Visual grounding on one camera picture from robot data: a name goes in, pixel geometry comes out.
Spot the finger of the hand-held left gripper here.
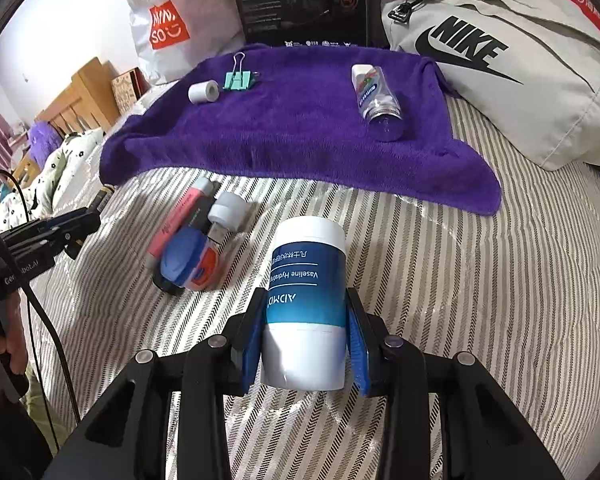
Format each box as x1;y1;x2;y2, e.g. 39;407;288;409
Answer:
42;208;102;235
0;222;88;261

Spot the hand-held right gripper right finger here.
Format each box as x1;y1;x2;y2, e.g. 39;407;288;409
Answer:
345;287;566;480

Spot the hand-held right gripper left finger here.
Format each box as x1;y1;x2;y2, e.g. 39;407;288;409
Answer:
45;287;268;480

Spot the black gold tube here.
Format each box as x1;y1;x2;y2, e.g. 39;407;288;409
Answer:
90;185;116;217

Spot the white blue cream jar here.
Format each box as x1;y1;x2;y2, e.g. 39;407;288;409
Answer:
259;216;347;391

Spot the pink highlighter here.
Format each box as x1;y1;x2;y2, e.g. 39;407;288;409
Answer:
149;181;216;266

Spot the black rectangular case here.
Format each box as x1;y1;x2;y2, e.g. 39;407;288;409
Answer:
152;195;231;296

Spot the small grey white bottle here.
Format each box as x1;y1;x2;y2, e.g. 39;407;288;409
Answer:
207;191;251;241

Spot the white tape roll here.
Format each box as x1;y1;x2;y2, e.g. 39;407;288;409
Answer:
188;80;221;106

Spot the green binder clip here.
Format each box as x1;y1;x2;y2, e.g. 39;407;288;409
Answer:
222;52;261;92

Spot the clear candy bottle white cap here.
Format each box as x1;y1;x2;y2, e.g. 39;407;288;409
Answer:
351;63;405;142

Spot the person's left hand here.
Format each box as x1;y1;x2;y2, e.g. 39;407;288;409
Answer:
0;297;28;376

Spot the white floral pillow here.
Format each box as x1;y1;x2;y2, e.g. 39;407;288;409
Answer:
0;127;106;233

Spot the purple plush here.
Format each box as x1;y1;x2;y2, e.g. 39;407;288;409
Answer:
27;120;63;171

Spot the grey striped quilt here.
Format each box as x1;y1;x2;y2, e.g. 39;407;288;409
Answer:
27;95;600;480

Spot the wooden headboard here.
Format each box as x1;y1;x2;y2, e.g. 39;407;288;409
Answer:
15;56;118;181

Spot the decorated book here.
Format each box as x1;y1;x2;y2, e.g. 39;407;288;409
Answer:
111;67;143;113

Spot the purple towel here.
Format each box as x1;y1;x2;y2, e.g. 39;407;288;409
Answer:
99;42;502;218

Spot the white plastic shopping bag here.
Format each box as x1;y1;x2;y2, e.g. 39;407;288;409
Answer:
121;0;246;86

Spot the black headset box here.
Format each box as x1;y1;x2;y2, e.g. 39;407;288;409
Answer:
225;0;381;48

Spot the grey sling bag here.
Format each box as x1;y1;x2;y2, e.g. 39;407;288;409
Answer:
380;0;600;176

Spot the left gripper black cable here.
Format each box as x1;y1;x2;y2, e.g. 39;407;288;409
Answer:
0;169;83;453

